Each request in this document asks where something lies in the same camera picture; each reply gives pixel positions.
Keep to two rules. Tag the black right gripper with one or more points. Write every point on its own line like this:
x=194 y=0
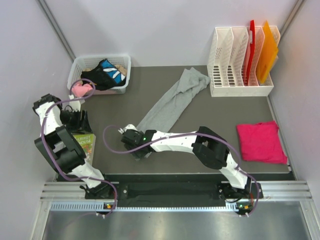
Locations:
x=137 y=155

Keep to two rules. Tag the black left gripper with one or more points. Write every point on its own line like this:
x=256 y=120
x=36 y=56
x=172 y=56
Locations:
x=81 y=126

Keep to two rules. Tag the grey t shirt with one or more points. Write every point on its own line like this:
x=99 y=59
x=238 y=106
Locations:
x=165 y=113

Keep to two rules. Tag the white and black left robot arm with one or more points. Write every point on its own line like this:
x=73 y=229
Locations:
x=58 y=145

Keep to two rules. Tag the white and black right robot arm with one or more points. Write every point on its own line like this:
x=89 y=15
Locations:
x=209 y=148

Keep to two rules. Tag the green children's book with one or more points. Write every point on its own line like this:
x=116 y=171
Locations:
x=87 y=142

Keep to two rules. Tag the light pink t shirt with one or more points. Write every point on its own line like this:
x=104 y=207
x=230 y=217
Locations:
x=79 y=90

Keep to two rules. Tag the black and blue t shirt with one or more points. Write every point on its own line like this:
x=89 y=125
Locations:
x=103 y=63

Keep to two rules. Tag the white plastic laundry basket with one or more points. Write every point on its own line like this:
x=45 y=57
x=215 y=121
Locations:
x=89 y=62

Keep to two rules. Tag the folded magenta t shirt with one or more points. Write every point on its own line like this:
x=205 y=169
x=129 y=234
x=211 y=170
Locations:
x=260 y=142

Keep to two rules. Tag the white file organiser rack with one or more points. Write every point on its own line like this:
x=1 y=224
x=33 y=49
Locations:
x=225 y=65

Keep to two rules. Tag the red plastic folder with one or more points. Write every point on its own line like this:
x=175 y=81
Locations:
x=249 y=52

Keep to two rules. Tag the orange plastic folder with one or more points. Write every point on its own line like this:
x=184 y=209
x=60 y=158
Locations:
x=267 y=56

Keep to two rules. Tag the aluminium frame rail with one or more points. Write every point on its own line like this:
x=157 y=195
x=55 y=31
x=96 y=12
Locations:
x=67 y=196

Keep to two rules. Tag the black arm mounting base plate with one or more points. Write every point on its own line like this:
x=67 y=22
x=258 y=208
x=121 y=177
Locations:
x=168 y=190

